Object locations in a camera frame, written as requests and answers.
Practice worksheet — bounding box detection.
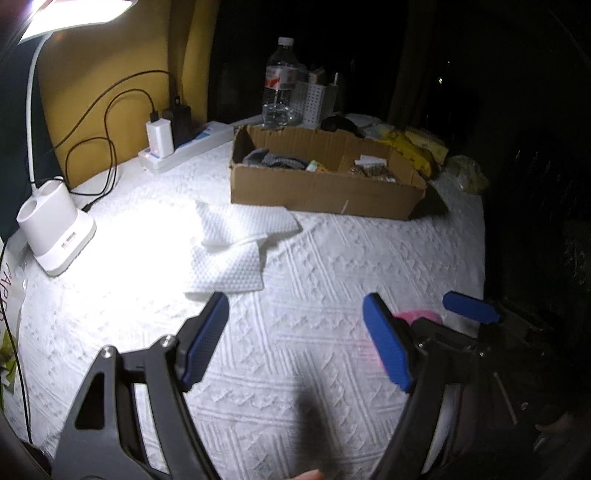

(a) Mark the black charger cable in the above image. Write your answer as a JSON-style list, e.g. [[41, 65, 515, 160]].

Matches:
[[83, 88, 160, 214]]

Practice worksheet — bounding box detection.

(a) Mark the person's right hand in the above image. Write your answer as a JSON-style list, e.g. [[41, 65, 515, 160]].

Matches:
[[534, 412, 579, 449]]

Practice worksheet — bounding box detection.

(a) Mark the cardboard box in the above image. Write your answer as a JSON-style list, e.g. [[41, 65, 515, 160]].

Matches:
[[229, 124, 428, 221]]

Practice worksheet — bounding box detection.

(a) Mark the pink plush toy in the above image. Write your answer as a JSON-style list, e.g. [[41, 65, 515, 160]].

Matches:
[[392, 310, 442, 325]]

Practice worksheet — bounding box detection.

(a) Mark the black adapter cable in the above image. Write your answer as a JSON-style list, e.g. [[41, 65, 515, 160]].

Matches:
[[50, 69, 178, 192]]

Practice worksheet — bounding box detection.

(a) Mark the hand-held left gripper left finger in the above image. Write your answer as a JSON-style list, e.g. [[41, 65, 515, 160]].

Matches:
[[51, 292, 230, 480]]

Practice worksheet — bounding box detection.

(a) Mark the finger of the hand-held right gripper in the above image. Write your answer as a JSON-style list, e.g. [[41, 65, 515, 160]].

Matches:
[[442, 291, 522, 326]]

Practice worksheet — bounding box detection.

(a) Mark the clear plastic water bottle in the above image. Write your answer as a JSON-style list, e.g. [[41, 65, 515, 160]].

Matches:
[[262, 37, 309, 128]]

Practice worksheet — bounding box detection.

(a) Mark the white power strip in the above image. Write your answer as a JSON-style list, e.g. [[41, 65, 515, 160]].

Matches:
[[139, 121, 234, 174]]

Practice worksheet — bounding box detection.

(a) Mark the black lamp cable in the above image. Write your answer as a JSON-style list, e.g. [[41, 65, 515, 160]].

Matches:
[[0, 240, 33, 445]]

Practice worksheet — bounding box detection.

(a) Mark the pale yellow tissue packet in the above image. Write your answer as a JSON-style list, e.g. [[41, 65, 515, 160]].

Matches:
[[406, 129, 448, 162]]

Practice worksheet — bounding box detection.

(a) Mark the white perforated pen holder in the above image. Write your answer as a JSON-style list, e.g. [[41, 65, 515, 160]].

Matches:
[[295, 69, 337, 127]]

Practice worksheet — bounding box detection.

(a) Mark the yellow curtain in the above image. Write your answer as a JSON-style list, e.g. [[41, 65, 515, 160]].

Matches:
[[37, 0, 221, 191]]

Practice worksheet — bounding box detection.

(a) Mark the pale yellow plastic bag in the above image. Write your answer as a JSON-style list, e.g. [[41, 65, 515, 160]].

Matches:
[[445, 154, 489, 195]]

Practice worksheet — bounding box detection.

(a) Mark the dark teal cushion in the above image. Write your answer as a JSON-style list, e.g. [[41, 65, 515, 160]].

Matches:
[[0, 41, 63, 241]]

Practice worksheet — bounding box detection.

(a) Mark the black power adapter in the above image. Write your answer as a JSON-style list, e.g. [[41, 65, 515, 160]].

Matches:
[[164, 95, 194, 147]]

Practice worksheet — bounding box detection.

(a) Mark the dark metal bottle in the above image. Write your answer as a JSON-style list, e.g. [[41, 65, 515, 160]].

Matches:
[[329, 71, 346, 114]]

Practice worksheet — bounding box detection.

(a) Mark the white textured tablecloth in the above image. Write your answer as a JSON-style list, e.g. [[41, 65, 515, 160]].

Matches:
[[4, 113, 486, 480]]

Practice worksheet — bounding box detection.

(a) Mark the white embossed paper towel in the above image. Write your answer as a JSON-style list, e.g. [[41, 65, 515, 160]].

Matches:
[[194, 200, 304, 253], [184, 237, 265, 295]]

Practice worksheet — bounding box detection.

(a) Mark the grey quilted mitt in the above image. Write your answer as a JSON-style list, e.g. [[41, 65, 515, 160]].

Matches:
[[242, 148, 308, 172]]

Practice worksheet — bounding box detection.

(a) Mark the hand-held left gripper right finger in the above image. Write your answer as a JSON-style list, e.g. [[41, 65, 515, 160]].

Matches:
[[362, 293, 541, 480]]

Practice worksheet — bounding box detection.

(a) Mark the white tissue packet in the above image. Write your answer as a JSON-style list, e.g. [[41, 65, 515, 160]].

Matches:
[[344, 113, 396, 139]]

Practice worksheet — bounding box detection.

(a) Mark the black round object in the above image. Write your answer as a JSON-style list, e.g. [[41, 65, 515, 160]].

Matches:
[[320, 115, 365, 137]]

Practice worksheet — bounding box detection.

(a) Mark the brown fuzzy cloth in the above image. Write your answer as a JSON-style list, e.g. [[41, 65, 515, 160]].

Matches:
[[348, 165, 399, 184]]

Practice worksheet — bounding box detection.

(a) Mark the white charger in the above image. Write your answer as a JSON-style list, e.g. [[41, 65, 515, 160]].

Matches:
[[146, 119, 175, 157]]

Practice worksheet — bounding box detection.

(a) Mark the white desk lamp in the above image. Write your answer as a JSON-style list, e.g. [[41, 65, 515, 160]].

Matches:
[[16, 0, 139, 278]]

